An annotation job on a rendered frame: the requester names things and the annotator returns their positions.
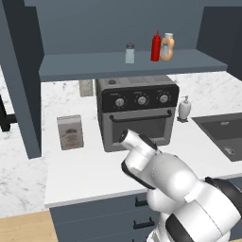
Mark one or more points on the white soap dispenser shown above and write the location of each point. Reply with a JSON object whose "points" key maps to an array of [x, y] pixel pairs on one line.
{"points": [[184, 109]]}

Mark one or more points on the red ketchup bottle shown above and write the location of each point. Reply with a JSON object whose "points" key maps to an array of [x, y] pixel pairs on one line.
{"points": [[155, 47]]}

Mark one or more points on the black stove grate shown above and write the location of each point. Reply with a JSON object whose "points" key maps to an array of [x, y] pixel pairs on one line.
{"points": [[5, 118]]}

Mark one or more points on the grey cardboard box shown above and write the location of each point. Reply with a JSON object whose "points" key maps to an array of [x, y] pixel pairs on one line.
{"points": [[70, 132]]}

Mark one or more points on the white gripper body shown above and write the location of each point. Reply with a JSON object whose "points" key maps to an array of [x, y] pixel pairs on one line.
{"points": [[128, 138]]}

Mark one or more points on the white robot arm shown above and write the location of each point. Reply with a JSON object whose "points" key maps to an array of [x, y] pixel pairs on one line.
{"points": [[176, 186]]}

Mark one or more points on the orange condiment bottle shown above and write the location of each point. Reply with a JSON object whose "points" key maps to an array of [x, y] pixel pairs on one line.
{"points": [[167, 48]]}

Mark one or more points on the blue-grey drawer front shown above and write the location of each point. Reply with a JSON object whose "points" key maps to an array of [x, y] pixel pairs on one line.
{"points": [[94, 231], [94, 208]]}

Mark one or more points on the blue-grey cabinet door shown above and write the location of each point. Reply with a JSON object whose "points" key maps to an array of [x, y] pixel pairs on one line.
{"points": [[223, 34], [22, 78]]}

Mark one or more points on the open blue-grey wall cabinet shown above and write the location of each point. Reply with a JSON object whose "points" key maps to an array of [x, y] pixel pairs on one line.
{"points": [[94, 47]]}

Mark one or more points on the toaster oven glass door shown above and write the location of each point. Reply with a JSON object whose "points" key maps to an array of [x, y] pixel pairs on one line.
{"points": [[157, 124]]}

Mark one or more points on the clear shaker with grey cap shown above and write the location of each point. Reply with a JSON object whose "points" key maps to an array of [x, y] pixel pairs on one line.
{"points": [[129, 55]]}

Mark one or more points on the dark grey sink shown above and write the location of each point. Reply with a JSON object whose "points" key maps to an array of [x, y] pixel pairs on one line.
{"points": [[220, 129]]}

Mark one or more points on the silver oven knob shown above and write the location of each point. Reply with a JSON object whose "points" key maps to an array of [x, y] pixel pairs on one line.
{"points": [[163, 98], [141, 100], [119, 102]]}

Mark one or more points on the grey toaster oven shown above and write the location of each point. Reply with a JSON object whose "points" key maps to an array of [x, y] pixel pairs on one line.
{"points": [[138, 110]]}

